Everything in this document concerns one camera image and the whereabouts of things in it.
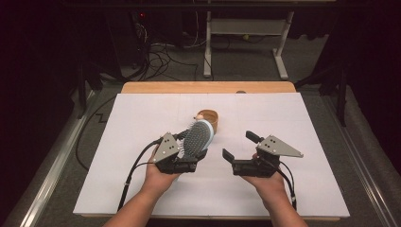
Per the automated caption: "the brown wooden bowl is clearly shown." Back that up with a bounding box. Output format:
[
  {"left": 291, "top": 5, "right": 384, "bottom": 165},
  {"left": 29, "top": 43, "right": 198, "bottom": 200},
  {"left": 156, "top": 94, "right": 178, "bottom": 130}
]
[{"left": 193, "top": 109, "right": 219, "bottom": 133}]

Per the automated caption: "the person's left hand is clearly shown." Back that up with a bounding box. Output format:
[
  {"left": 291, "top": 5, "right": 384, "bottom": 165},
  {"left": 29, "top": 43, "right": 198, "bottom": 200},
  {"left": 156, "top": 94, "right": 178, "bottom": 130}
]
[{"left": 140, "top": 147, "right": 183, "bottom": 197}]

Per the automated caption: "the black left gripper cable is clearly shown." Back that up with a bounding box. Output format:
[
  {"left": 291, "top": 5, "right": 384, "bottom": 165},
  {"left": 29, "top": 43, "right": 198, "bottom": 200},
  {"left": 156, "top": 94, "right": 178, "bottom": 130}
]
[{"left": 116, "top": 137, "right": 165, "bottom": 212}]

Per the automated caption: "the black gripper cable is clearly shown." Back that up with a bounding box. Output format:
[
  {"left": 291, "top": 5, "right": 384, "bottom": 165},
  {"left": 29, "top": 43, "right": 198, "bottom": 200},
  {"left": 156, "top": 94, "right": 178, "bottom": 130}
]
[
  {"left": 116, "top": 137, "right": 165, "bottom": 212},
  {"left": 268, "top": 157, "right": 298, "bottom": 211}
]

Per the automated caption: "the white table cover sheet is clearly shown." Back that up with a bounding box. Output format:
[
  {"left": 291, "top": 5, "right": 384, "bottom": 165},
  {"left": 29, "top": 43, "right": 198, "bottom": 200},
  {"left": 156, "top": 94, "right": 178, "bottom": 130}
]
[{"left": 73, "top": 92, "right": 351, "bottom": 218}]

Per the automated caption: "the black tripod stand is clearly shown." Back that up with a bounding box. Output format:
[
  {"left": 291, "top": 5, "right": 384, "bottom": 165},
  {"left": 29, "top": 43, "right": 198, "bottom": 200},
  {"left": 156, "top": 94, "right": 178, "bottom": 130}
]
[
  {"left": 294, "top": 62, "right": 351, "bottom": 127},
  {"left": 77, "top": 61, "right": 127, "bottom": 119}
]

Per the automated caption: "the aluminium floor rail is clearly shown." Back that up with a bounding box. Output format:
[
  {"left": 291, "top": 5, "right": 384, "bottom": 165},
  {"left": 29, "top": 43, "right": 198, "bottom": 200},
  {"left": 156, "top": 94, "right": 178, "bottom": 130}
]
[
  {"left": 18, "top": 91, "right": 96, "bottom": 227},
  {"left": 321, "top": 94, "right": 401, "bottom": 227}
]

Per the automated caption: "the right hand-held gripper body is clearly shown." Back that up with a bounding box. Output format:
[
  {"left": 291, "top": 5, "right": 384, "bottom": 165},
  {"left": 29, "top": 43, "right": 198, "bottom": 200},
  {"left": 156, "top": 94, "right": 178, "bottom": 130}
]
[{"left": 232, "top": 135, "right": 305, "bottom": 178}]

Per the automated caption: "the light blue hairbrush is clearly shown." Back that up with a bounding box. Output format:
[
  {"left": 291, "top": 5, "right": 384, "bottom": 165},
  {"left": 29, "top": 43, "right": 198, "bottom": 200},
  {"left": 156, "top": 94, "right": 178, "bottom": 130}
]
[{"left": 181, "top": 119, "right": 216, "bottom": 159}]

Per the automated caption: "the tangle of black floor cables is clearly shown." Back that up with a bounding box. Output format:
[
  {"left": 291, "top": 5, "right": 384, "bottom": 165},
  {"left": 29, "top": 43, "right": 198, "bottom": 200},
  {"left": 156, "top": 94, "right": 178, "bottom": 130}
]
[{"left": 135, "top": 41, "right": 200, "bottom": 81}]

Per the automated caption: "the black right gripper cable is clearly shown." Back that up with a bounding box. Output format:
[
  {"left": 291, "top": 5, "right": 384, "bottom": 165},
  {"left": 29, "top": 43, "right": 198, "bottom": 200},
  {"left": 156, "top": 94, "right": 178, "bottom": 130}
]
[{"left": 268, "top": 157, "right": 298, "bottom": 211}]

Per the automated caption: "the black floor cable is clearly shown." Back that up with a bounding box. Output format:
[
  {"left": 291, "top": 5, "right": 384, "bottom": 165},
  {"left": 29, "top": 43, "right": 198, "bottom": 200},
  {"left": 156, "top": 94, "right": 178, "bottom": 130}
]
[{"left": 75, "top": 94, "right": 118, "bottom": 171}]

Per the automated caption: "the white metal stand frame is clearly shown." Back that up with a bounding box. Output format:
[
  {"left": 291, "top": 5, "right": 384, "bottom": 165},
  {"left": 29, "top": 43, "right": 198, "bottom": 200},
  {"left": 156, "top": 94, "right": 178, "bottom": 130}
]
[{"left": 202, "top": 10, "right": 296, "bottom": 80}]

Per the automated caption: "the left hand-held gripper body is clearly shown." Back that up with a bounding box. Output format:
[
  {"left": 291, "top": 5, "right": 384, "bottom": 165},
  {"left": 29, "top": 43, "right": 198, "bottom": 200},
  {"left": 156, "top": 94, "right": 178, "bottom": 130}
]
[{"left": 152, "top": 131, "right": 199, "bottom": 175}]

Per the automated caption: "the wooden table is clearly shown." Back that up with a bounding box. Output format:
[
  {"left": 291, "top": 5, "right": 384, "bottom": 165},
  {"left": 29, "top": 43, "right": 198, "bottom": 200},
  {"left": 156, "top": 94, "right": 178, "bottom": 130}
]
[{"left": 79, "top": 80, "right": 341, "bottom": 221}]

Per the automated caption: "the black device with red light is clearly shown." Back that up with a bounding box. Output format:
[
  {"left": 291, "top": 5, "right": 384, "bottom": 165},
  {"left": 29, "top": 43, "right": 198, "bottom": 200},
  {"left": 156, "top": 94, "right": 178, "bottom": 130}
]
[{"left": 131, "top": 10, "right": 152, "bottom": 69}]

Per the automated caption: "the person's right hand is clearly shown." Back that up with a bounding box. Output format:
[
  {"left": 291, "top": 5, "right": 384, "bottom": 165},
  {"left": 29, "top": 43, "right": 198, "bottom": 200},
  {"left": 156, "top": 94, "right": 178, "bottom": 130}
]
[{"left": 240, "top": 170, "right": 289, "bottom": 202}]

